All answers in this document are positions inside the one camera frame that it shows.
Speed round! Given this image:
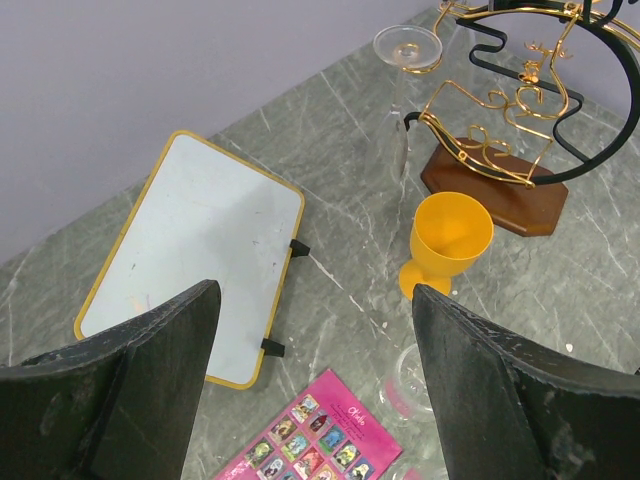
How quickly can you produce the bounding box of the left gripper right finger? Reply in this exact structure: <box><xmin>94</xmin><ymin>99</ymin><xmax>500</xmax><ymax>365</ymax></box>
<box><xmin>412</xmin><ymin>285</ymin><xmax>639</xmax><ymax>479</ymax></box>

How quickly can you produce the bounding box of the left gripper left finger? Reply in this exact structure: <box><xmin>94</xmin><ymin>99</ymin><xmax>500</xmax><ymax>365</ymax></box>
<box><xmin>1</xmin><ymin>280</ymin><xmax>221</xmax><ymax>479</ymax></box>

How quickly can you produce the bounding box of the clear tall wine glass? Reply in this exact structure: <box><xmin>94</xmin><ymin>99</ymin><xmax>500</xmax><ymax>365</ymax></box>
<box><xmin>366</xmin><ymin>25</ymin><xmax>443</xmax><ymax>184</ymax></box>

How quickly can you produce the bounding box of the gold wine glass rack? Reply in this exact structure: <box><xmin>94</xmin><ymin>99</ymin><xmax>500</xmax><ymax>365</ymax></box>
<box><xmin>403</xmin><ymin>0</ymin><xmax>640</xmax><ymax>238</ymax></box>

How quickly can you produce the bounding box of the pink booklet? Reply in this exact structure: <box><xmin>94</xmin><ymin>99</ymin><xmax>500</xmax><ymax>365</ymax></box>
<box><xmin>216</xmin><ymin>369</ymin><xmax>402</xmax><ymax>480</ymax></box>

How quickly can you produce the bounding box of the orange plastic goblet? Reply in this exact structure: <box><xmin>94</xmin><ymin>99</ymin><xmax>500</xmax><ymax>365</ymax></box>
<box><xmin>398</xmin><ymin>192</ymin><xmax>494</xmax><ymax>299</ymax></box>

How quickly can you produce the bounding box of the yellow framed whiteboard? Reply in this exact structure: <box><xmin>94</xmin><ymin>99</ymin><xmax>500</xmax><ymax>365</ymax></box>
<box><xmin>74</xmin><ymin>131</ymin><xmax>305</xmax><ymax>390</ymax></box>

